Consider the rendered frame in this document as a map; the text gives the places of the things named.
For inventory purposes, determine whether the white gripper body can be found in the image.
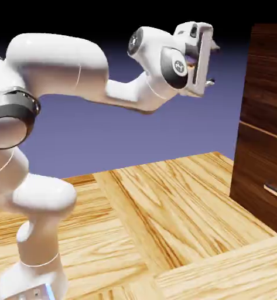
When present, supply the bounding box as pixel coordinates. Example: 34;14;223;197
187;22;214;98

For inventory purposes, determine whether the dark wood drawer front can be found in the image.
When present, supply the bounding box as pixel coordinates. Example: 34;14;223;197
229;121;277;241
239;54;277;143

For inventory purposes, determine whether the dark wood cabinet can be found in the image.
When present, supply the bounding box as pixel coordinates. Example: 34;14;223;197
229;23;277;241

